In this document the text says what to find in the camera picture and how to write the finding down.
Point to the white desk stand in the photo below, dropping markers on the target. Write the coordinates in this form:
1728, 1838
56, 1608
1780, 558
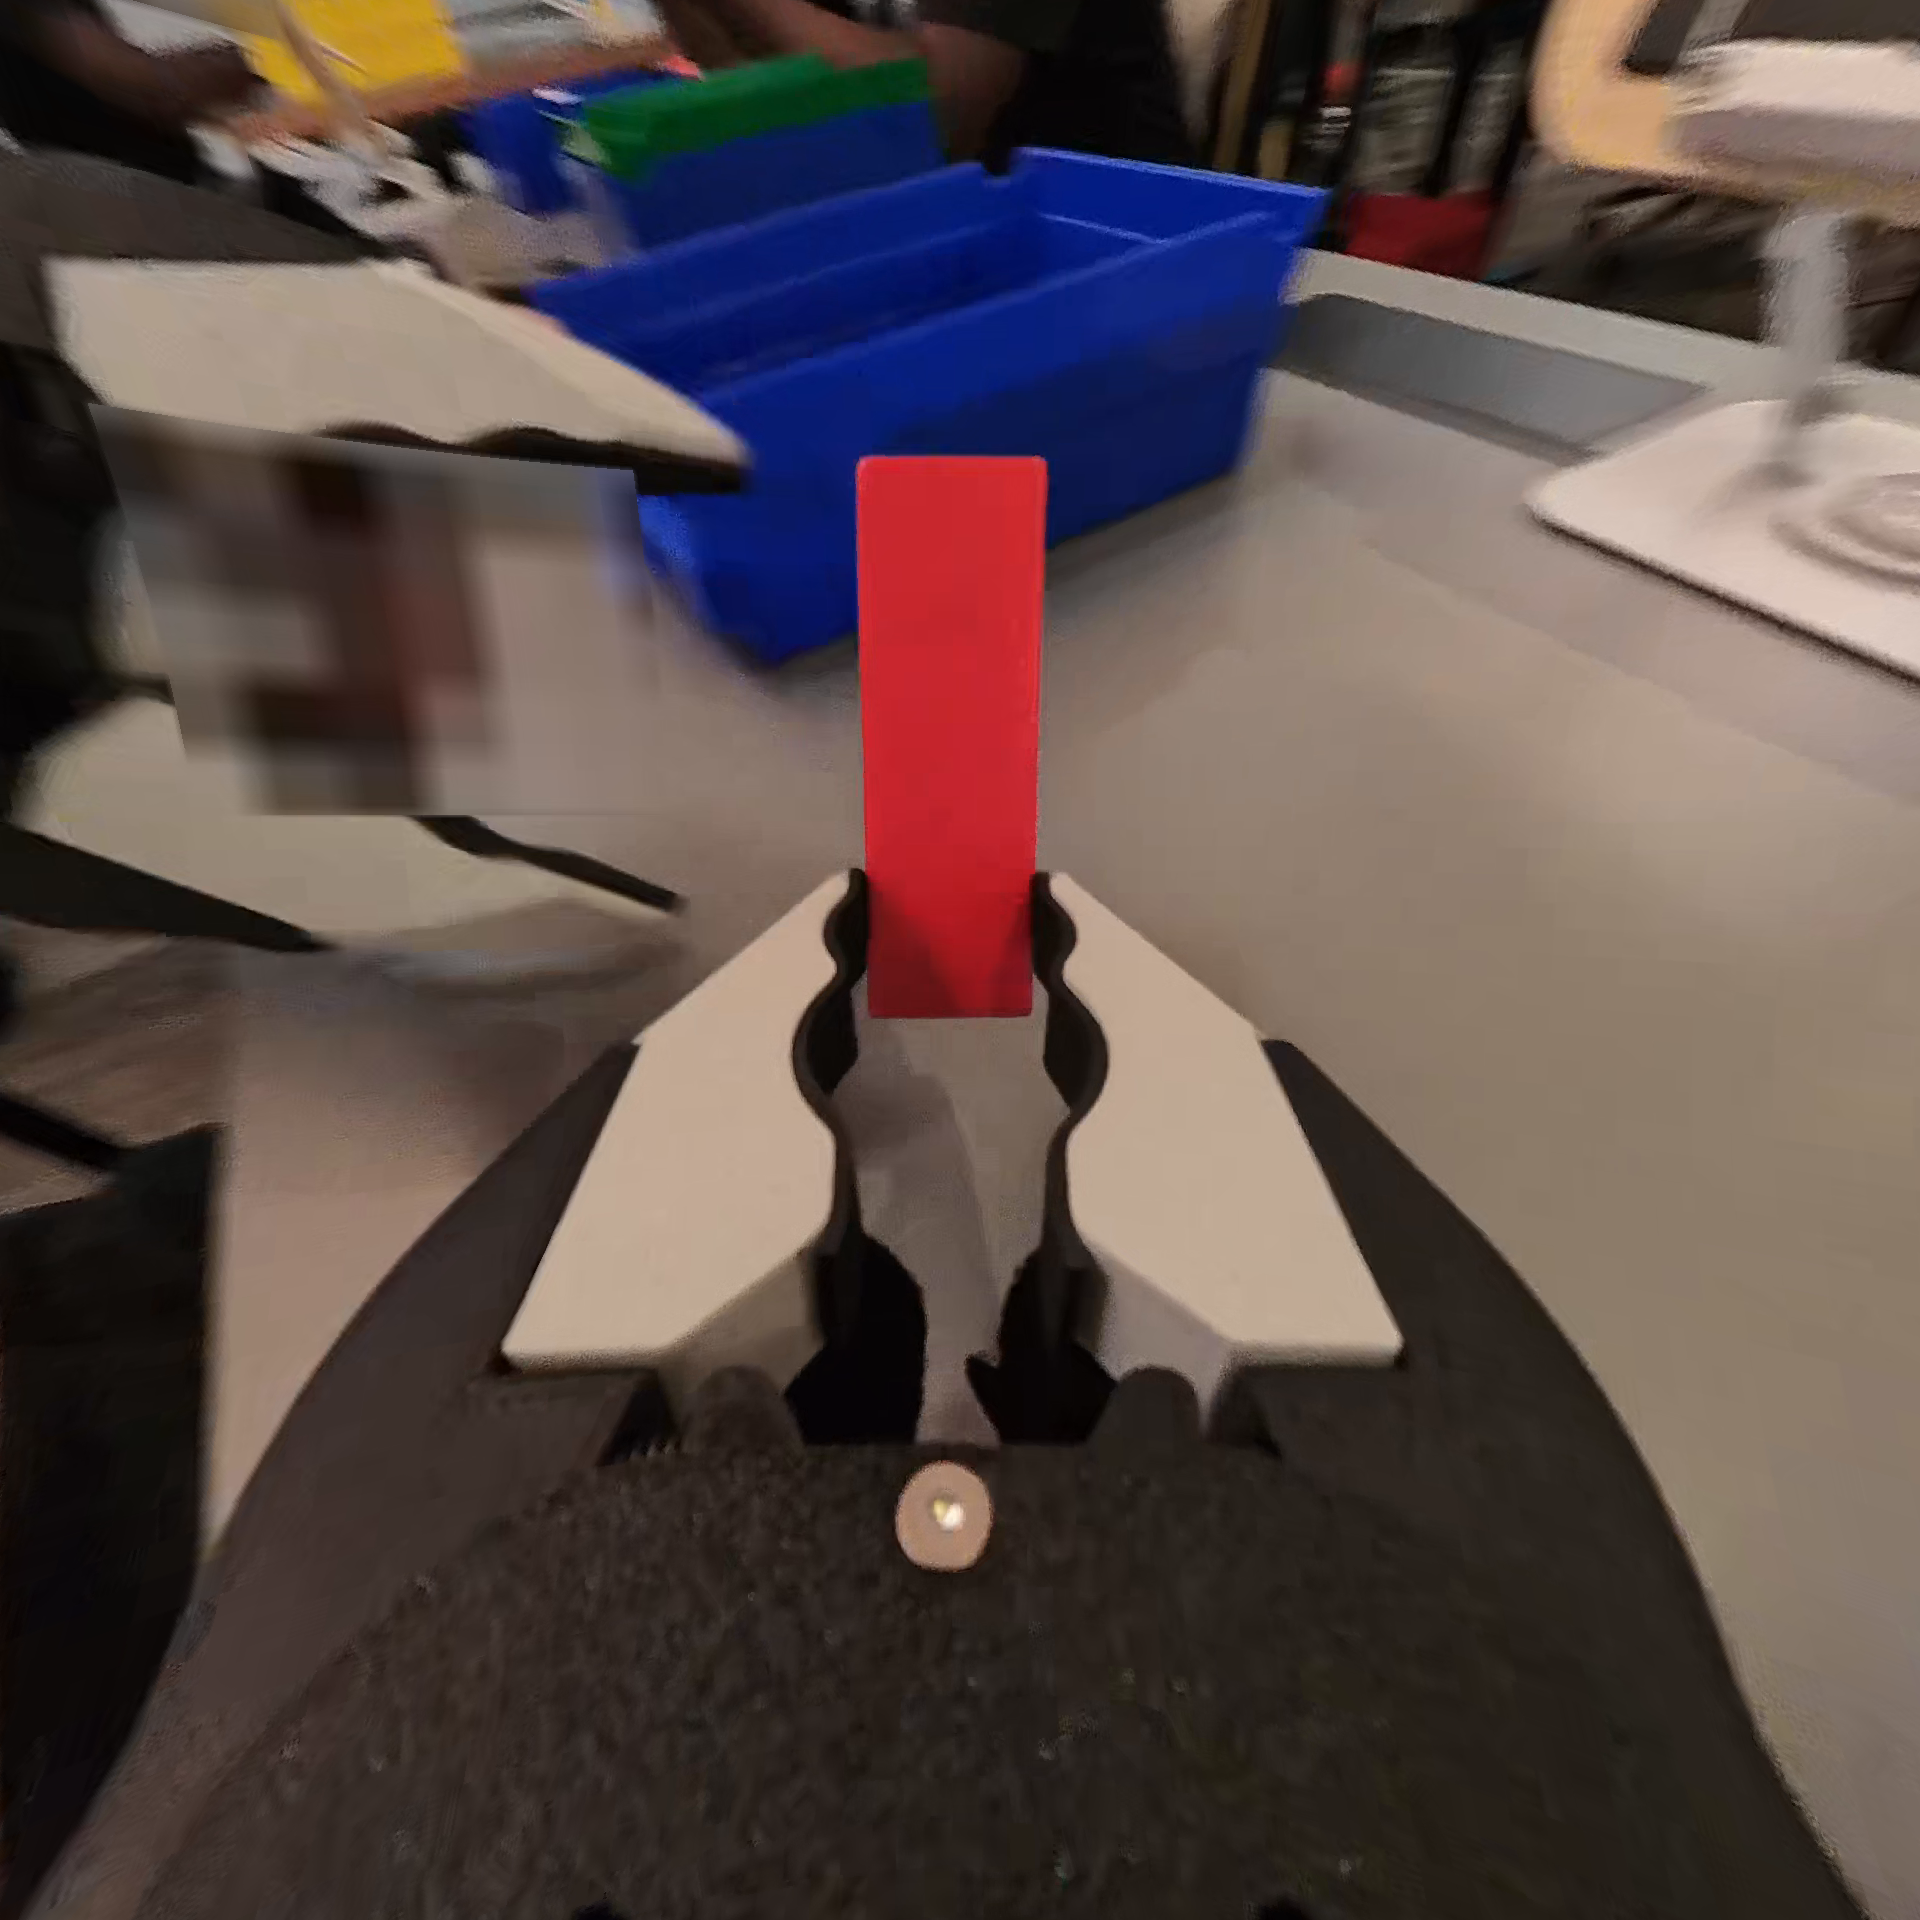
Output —
1695, 495

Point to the blue plastic storage bin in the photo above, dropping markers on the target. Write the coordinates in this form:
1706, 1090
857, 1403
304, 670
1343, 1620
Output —
1125, 435
780, 192
841, 240

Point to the yellow box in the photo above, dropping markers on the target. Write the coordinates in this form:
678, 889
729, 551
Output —
361, 45

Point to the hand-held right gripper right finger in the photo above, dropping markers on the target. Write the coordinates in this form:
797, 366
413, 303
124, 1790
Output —
1215, 1201

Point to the red bag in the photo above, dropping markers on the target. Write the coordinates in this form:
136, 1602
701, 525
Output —
1419, 233

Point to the green bin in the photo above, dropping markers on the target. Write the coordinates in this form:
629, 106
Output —
751, 104

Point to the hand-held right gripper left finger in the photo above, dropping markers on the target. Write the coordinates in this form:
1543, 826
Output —
674, 1201

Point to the red bar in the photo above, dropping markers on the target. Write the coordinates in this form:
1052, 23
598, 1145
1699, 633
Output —
953, 674

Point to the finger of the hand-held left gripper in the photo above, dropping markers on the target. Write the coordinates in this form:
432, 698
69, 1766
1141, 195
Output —
524, 938
331, 344

